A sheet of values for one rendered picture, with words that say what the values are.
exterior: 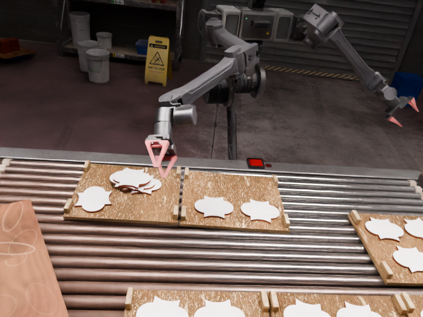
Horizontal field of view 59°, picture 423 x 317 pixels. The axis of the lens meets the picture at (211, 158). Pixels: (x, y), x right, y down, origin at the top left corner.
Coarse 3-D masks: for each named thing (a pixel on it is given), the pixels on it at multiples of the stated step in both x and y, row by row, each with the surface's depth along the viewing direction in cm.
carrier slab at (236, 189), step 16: (192, 176) 163; (208, 176) 165; (224, 176) 166; (240, 176) 167; (256, 176) 168; (192, 192) 153; (208, 192) 155; (224, 192) 156; (240, 192) 157; (256, 192) 158; (272, 192) 159; (192, 208) 145; (192, 224) 137; (208, 224) 138; (224, 224) 139; (240, 224) 140; (256, 224) 141; (272, 224) 142
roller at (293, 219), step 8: (40, 208) 139; (48, 208) 139; (56, 208) 140; (288, 216) 149; (296, 216) 150; (304, 216) 150; (312, 216) 151; (320, 216) 152; (312, 224) 149; (320, 224) 150; (328, 224) 150; (336, 224) 150; (344, 224) 150
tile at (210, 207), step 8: (200, 200) 148; (208, 200) 149; (216, 200) 149; (200, 208) 144; (208, 208) 144; (216, 208) 145; (224, 208) 145; (232, 208) 146; (208, 216) 141; (216, 216) 141; (224, 216) 141
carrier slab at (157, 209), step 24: (96, 168) 161; (120, 168) 163; (144, 168) 165; (120, 192) 149; (168, 192) 152; (72, 216) 134; (96, 216) 136; (120, 216) 137; (144, 216) 138; (168, 216) 139
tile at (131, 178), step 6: (126, 168) 156; (114, 174) 152; (120, 174) 152; (126, 174) 153; (132, 174) 153; (138, 174) 154; (144, 174) 154; (114, 180) 149; (120, 180) 149; (126, 180) 149; (132, 180) 150; (138, 180) 150; (144, 180) 151; (120, 186) 147; (126, 186) 147; (132, 186) 147; (138, 186) 148
